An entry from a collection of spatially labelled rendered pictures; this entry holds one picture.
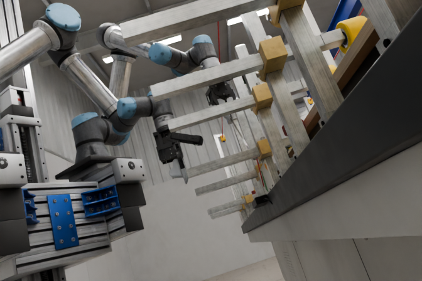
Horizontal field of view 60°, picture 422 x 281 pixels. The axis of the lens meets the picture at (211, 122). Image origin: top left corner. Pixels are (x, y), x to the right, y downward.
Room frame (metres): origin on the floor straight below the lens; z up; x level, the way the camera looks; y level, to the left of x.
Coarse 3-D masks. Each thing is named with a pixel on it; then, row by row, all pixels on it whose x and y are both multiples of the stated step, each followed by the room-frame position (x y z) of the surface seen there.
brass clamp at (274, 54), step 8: (264, 40) 0.74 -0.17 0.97; (272, 40) 0.74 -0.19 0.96; (280, 40) 0.74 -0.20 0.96; (264, 48) 0.74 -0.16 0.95; (272, 48) 0.74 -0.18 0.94; (280, 48) 0.74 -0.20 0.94; (264, 56) 0.75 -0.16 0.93; (272, 56) 0.74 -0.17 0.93; (280, 56) 0.74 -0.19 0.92; (264, 64) 0.77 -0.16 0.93; (272, 64) 0.77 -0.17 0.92; (280, 64) 0.78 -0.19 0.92; (256, 72) 0.85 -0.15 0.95; (264, 72) 0.80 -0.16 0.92; (264, 80) 0.85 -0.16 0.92
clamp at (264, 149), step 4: (260, 140) 1.24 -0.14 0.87; (264, 140) 1.24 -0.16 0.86; (256, 144) 1.28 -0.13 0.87; (260, 144) 1.24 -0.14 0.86; (264, 144) 1.24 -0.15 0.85; (268, 144) 1.24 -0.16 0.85; (260, 148) 1.24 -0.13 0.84; (264, 148) 1.24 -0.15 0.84; (268, 148) 1.24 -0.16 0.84; (260, 152) 1.26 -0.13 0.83; (264, 152) 1.24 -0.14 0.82; (268, 152) 1.24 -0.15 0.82; (272, 152) 1.26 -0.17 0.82; (260, 156) 1.29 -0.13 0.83; (264, 156) 1.29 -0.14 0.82; (268, 156) 1.31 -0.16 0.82; (272, 156) 1.33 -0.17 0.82; (260, 160) 1.33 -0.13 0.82
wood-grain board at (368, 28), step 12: (372, 24) 0.65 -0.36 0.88; (360, 36) 0.71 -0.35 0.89; (372, 36) 0.69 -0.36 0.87; (360, 48) 0.73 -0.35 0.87; (372, 48) 0.75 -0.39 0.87; (348, 60) 0.80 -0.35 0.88; (360, 60) 0.80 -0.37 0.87; (336, 72) 0.88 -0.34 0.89; (348, 72) 0.85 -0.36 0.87; (312, 108) 1.15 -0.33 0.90; (312, 120) 1.22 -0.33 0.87
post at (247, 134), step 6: (240, 114) 1.56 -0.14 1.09; (240, 120) 1.56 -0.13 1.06; (246, 120) 1.56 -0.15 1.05; (240, 126) 1.58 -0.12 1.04; (246, 126) 1.56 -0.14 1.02; (246, 132) 1.56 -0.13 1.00; (246, 138) 1.56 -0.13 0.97; (252, 138) 1.56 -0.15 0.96; (252, 144) 1.56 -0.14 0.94; (252, 162) 1.59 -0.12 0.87; (264, 192) 1.56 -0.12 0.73
